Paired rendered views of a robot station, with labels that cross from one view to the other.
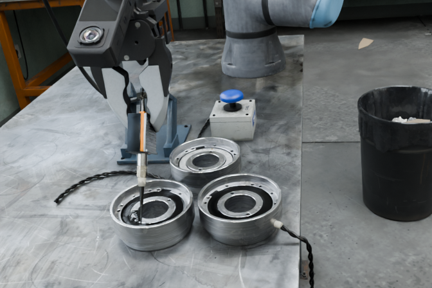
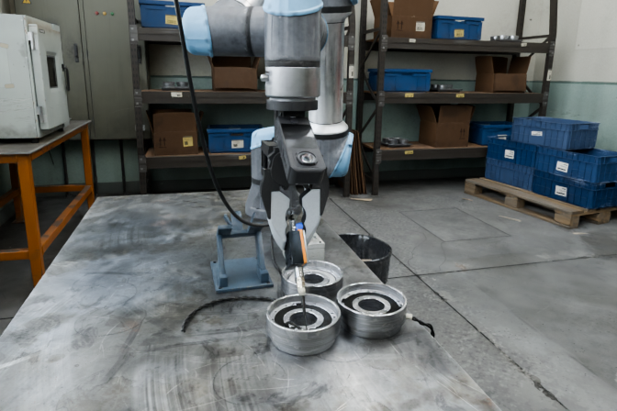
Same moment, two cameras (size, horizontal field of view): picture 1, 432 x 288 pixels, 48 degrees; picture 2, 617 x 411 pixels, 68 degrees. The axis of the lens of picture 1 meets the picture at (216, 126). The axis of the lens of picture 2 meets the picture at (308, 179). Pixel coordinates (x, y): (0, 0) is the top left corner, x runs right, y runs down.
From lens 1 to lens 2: 36 cm
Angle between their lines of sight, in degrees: 29
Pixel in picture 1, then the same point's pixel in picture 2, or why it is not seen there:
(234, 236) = (385, 328)
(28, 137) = (91, 281)
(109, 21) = (313, 149)
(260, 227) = (401, 318)
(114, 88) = (279, 209)
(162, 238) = (329, 339)
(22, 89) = not seen: outside the picture
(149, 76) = (310, 198)
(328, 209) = not seen: hidden behind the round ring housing
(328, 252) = not seen: hidden behind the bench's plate
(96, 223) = (242, 342)
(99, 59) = (317, 177)
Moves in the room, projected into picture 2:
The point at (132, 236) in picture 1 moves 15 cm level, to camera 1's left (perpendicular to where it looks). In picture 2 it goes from (304, 340) to (189, 372)
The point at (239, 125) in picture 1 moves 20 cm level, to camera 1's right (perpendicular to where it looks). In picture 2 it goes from (314, 251) to (397, 237)
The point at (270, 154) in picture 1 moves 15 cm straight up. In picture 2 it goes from (347, 272) to (351, 196)
